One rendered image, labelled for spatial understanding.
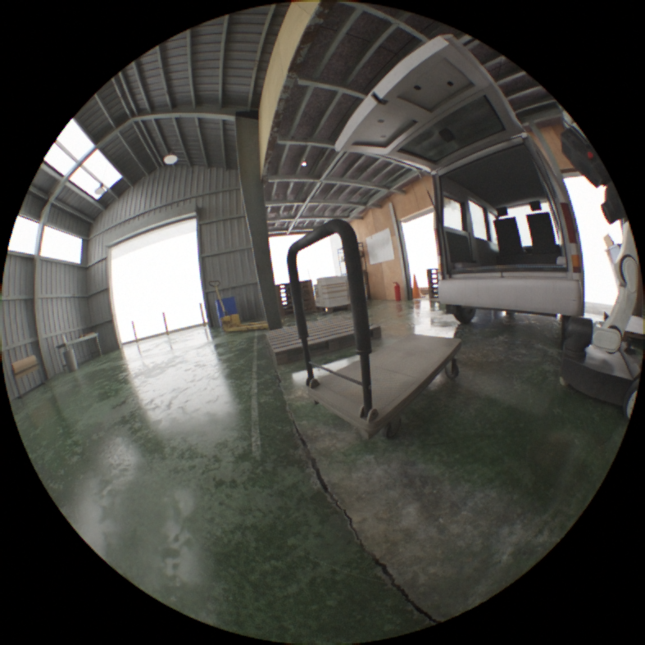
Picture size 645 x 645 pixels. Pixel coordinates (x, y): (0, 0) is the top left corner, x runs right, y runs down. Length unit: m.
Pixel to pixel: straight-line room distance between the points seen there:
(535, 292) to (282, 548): 1.85
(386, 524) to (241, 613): 0.45
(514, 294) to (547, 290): 0.29
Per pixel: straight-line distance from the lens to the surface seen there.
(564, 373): 1.30
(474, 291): 1.84
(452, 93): 1.68
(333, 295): 4.49
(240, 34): 5.32
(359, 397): 0.70
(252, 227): 3.71
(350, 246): 0.46
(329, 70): 2.63
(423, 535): 0.62
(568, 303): 1.70
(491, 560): 0.66
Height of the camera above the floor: 0.58
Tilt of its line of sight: 10 degrees down
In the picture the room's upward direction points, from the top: 9 degrees counter-clockwise
